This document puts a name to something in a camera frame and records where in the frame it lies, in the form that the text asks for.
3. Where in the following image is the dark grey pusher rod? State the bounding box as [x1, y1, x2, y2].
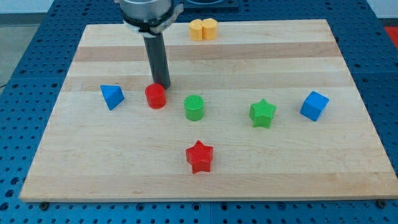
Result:
[144, 34, 171, 90]

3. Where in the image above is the red cylinder block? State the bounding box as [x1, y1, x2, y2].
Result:
[144, 83, 166, 109]

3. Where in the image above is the red star block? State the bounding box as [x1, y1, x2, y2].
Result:
[185, 141, 214, 174]

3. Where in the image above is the green star block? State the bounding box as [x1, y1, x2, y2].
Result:
[249, 98, 277, 129]

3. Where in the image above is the yellow heart block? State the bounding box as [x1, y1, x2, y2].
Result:
[188, 18, 218, 41]

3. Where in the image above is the blue triangular block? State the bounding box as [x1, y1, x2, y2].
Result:
[100, 85, 124, 110]

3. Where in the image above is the green cylinder block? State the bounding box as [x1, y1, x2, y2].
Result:
[183, 95, 205, 121]

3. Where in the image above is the wooden board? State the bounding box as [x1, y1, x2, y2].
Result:
[20, 19, 397, 202]

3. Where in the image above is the blue cube block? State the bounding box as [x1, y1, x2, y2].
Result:
[300, 91, 329, 121]

